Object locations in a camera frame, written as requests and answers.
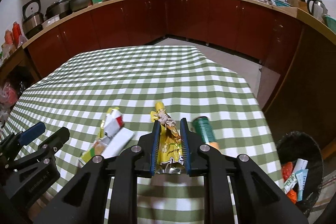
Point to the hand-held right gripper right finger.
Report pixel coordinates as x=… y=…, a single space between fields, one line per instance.
x=185 y=145

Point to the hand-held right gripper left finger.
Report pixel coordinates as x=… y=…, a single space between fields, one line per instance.
x=155 y=145

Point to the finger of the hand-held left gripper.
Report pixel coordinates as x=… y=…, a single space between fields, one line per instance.
x=32 y=132
x=52 y=141

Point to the yellow snack wrapper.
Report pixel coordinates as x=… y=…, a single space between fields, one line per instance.
x=168 y=153

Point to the orange plastic wrapper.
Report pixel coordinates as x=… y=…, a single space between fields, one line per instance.
x=287 y=169

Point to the green and white packet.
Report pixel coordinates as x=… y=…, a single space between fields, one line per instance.
x=290 y=182

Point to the orange snack packet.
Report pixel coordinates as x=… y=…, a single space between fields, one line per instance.
x=292 y=195

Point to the grey white carton box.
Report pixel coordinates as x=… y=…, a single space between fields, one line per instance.
x=302 y=165

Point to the light blue packet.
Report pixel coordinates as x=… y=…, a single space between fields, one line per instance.
x=302 y=184

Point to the black trash bin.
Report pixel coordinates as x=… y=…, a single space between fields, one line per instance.
x=312 y=150

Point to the green tube with orange cap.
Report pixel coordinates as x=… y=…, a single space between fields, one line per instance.
x=203 y=129

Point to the flattened white yellow carton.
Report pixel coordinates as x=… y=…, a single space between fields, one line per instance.
x=119 y=141

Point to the pink plastic bag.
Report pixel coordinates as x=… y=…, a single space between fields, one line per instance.
x=8 y=94

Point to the red and white packet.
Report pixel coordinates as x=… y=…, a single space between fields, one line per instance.
x=115 y=121

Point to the green checkered tablecloth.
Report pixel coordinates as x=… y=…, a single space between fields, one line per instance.
x=131 y=77

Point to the orange plastic bottle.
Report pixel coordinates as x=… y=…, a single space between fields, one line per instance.
x=8 y=37
x=16 y=32

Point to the white pot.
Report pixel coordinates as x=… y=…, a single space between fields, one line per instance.
x=51 y=21

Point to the rice cooker with open lid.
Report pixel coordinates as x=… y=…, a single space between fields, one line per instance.
x=32 y=19

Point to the red-brown lower cabinets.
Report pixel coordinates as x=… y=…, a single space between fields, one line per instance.
x=197 y=19

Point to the black pressure cooker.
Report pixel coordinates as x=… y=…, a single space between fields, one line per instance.
x=59 y=7

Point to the steel basin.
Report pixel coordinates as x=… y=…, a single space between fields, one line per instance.
x=80 y=2

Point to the small teal basin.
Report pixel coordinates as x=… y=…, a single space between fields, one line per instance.
x=282 y=3

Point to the wooden cutting board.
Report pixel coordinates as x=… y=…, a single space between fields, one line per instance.
x=292 y=1

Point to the steel electric kettle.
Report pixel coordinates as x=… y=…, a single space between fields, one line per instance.
x=316 y=8

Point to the large teal basin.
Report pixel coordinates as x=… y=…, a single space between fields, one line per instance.
x=330 y=23

